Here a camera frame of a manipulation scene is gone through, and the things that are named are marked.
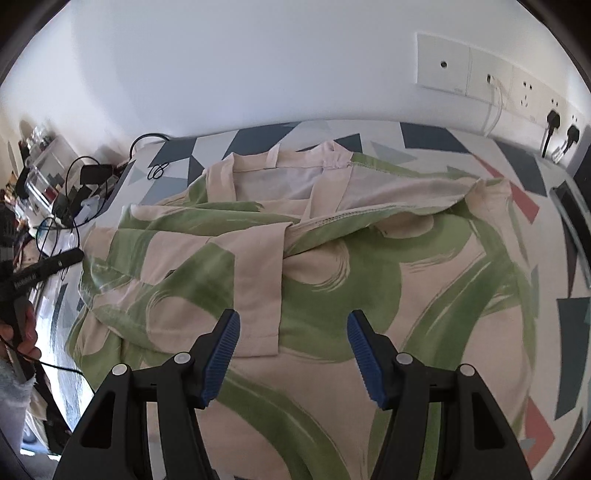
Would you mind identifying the green and white patterned shirt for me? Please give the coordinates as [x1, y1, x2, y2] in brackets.
[67, 141, 541, 480]

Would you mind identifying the white cable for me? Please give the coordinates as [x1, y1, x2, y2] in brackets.
[482, 74, 506, 136]

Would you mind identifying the black adapter cable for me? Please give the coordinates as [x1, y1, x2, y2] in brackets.
[65, 154, 116, 199]

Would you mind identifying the white blank wall plate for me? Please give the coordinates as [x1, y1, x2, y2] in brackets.
[418, 31, 472, 95]

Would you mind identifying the clear acrylic organizer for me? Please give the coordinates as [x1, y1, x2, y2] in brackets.
[25, 136, 81, 204]

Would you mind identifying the person's left hand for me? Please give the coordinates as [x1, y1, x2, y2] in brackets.
[0, 302, 42, 363]

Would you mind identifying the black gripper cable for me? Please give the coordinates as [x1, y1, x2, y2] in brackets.
[0, 339, 88, 384]

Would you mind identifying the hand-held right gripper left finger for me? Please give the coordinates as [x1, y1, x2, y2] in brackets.
[53, 308, 242, 480]

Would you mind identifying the geometric patterned tablecloth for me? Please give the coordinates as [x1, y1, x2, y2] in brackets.
[28, 119, 591, 476]

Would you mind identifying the tangle of black cables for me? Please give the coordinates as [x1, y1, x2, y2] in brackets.
[34, 215, 86, 278]

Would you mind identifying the black looped cable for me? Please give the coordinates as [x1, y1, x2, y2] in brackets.
[129, 133, 172, 160]

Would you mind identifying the black power adapter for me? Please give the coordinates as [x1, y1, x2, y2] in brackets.
[79, 164, 114, 185]

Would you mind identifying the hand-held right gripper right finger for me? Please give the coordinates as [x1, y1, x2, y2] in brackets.
[347, 310, 529, 480]

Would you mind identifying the black power plug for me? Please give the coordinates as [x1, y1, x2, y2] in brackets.
[561, 124, 581, 160]
[541, 110, 563, 158]

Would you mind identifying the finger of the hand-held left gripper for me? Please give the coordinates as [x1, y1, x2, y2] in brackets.
[9, 248, 86, 291]

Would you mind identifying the white data wall plate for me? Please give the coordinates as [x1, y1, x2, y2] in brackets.
[467, 46, 514, 106]

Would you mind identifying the white wall socket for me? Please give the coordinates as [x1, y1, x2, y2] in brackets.
[538, 83, 570, 134]
[510, 65, 542, 121]
[566, 105, 586, 148]

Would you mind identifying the person's left forearm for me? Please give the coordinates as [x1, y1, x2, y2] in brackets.
[0, 355, 38, 444]

